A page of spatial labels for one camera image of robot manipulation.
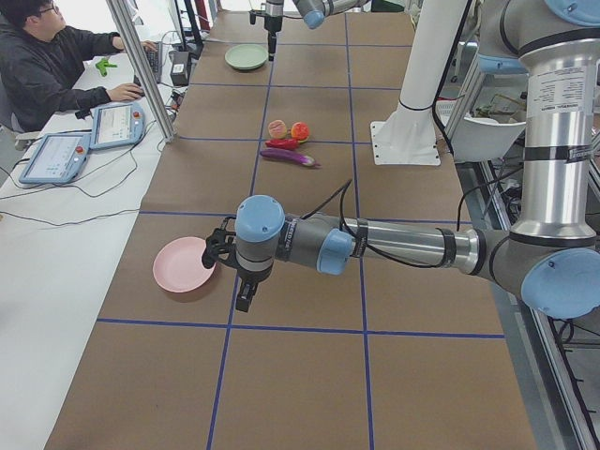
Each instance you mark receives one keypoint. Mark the yellow pink peach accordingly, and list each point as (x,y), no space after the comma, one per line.
(277,129)

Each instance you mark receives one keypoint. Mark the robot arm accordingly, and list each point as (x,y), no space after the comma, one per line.
(547,258)
(312,12)

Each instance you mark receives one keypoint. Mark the green toy object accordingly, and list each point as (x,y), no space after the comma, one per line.
(103,65)

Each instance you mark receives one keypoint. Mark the near blue teach pendant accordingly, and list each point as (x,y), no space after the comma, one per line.
(58,159)

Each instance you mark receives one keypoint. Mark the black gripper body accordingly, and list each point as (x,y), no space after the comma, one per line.
(271,23)
(251,276)

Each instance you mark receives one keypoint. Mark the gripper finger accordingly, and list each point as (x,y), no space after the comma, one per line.
(273,45)
(269,46)
(250,292)
(241,301)

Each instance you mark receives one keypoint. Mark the far blue teach pendant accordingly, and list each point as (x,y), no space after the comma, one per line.
(116,124)

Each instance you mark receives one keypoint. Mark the black keyboard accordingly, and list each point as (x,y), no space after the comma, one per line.
(154,59)

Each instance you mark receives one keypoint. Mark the blue teach pendant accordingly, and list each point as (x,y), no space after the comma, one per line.
(58,159)
(116,124)

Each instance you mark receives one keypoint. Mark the black power adapter box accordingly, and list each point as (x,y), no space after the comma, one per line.
(180,69)

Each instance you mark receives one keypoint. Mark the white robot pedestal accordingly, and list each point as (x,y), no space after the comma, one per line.
(407,136)

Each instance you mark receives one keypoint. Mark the white chair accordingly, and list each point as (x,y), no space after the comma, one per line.
(481,139)

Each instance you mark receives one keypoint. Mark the pink plate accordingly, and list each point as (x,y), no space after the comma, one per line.
(178,267)

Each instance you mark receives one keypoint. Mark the light green plate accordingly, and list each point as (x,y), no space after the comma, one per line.
(245,57)

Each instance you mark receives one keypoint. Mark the seated person in black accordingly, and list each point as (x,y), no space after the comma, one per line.
(42,57)

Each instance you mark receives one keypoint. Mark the purple eggplant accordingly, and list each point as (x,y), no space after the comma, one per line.
(289,156)

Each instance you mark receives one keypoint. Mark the red chili pepper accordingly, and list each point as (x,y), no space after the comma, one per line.
(283,144)

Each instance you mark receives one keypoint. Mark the aluminium frame post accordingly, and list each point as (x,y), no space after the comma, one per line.
(138,60)

